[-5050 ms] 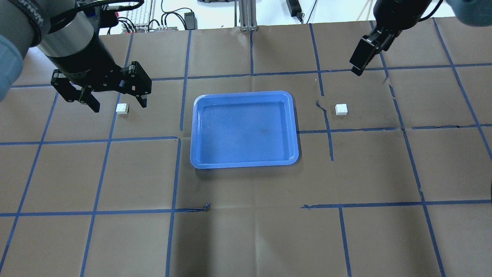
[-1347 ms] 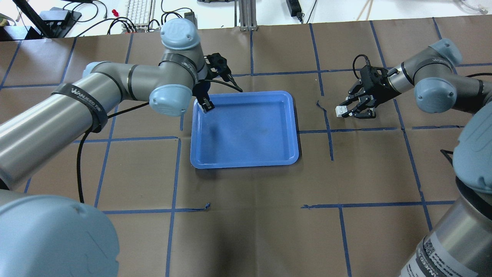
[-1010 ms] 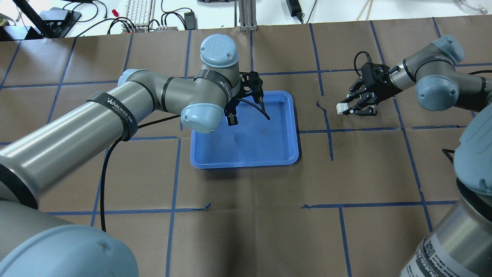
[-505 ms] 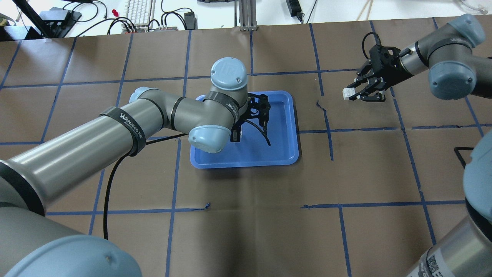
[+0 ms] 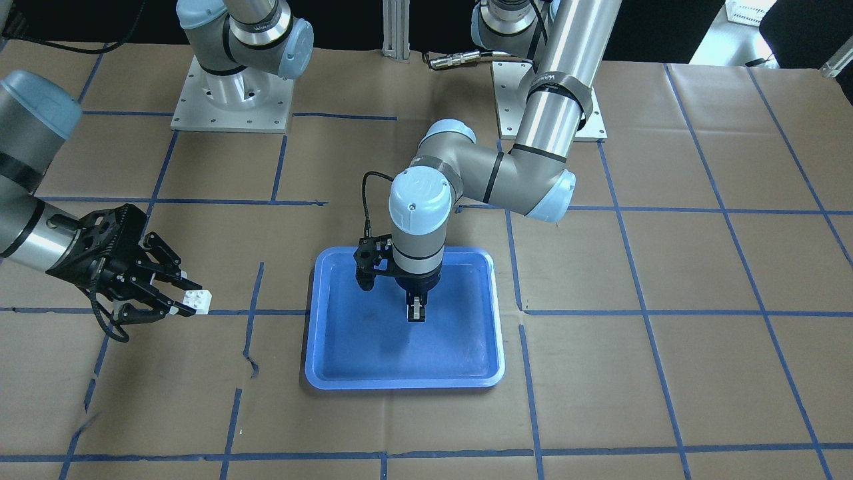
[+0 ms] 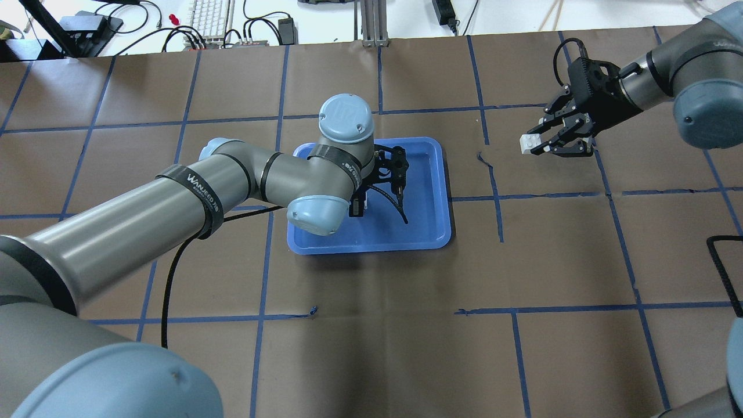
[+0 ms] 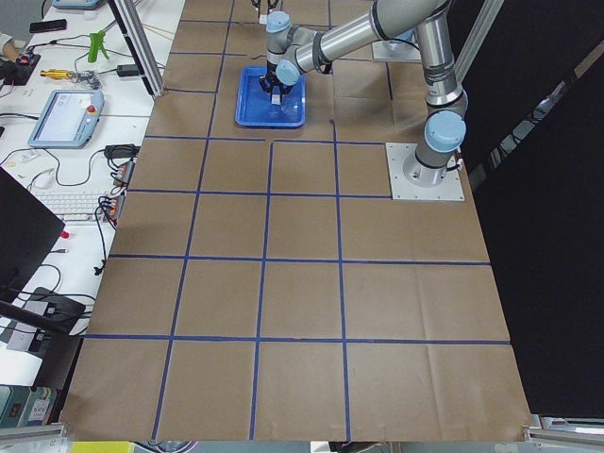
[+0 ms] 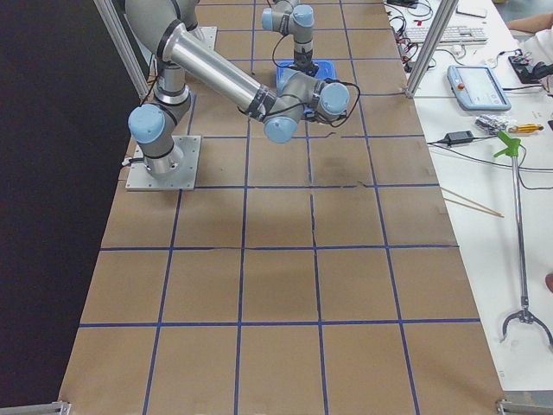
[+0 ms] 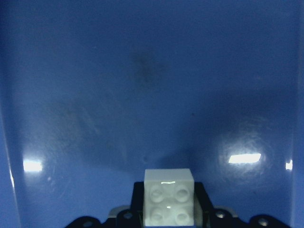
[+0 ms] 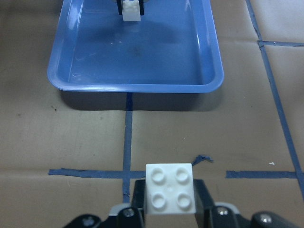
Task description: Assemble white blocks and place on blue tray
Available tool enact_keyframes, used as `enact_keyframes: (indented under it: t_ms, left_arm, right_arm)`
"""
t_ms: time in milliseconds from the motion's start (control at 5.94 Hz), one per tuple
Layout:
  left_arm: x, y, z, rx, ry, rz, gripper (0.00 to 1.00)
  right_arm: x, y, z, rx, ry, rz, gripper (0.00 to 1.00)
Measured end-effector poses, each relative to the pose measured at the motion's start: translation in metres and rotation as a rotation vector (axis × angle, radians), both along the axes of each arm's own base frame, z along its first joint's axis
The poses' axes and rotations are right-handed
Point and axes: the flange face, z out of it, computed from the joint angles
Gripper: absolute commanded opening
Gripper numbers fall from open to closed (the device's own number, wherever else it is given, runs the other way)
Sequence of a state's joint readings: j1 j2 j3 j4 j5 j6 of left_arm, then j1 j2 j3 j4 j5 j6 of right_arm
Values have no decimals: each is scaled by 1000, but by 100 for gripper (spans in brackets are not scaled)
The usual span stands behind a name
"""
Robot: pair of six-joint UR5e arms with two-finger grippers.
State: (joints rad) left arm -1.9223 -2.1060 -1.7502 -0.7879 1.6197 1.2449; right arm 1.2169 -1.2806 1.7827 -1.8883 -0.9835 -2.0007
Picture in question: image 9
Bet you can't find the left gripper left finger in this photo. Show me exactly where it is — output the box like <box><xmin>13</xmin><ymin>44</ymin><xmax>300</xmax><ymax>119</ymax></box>
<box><xmin>66</xmin><ymin>182</ymin><xmax>144</xmax><ymax>228</ymax></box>

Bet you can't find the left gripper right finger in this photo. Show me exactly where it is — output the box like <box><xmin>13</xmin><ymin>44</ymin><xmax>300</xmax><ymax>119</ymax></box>
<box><xmin>194</xmin><ymin>182</ymin><xmax>290</xmax><ymax>228</ymax></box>

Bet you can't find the white block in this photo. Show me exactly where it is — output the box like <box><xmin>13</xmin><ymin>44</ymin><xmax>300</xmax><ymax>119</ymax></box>
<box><xmin>143</xmin><ymin>169</ymin><xmax>194</xmax><ymax>227</ymax></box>

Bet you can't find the blue plastic tray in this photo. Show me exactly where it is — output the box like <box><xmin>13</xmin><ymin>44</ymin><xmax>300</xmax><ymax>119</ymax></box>
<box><xmin>0</xmin><ymin>0</ymin><xmax>304</xmax><ymax>228</ymax></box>

